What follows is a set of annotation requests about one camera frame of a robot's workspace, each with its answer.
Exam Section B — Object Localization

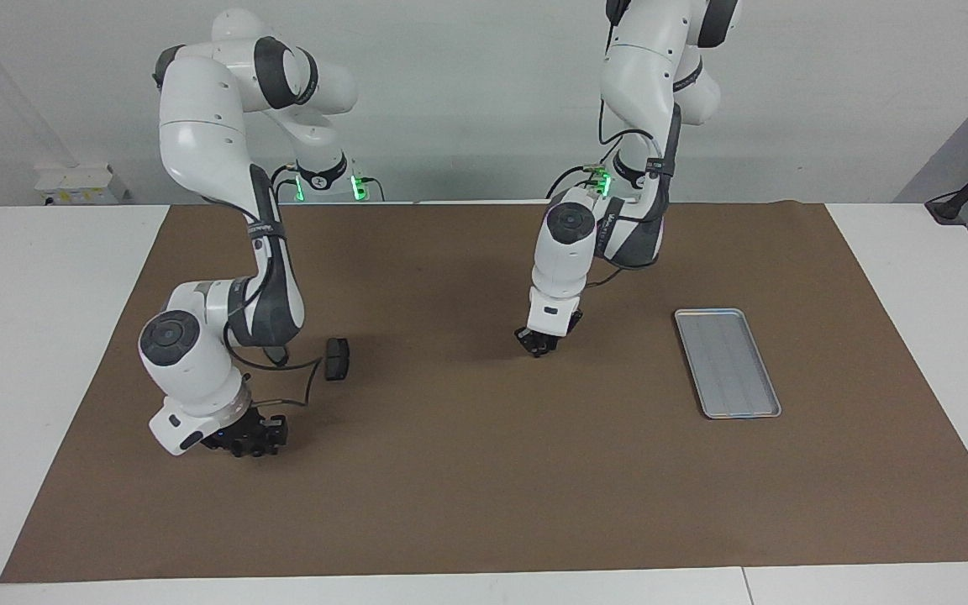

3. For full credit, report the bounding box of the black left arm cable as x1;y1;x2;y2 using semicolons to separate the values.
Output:
546;4;682;291

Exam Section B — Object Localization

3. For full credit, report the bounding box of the silver metal tray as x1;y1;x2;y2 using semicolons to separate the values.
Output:
674;308;782;419

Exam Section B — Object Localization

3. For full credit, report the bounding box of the brown table mat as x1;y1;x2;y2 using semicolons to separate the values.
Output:
0;200;968;583

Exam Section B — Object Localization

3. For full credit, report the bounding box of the white box with yellow labels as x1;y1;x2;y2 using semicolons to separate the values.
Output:
34;163;120;206

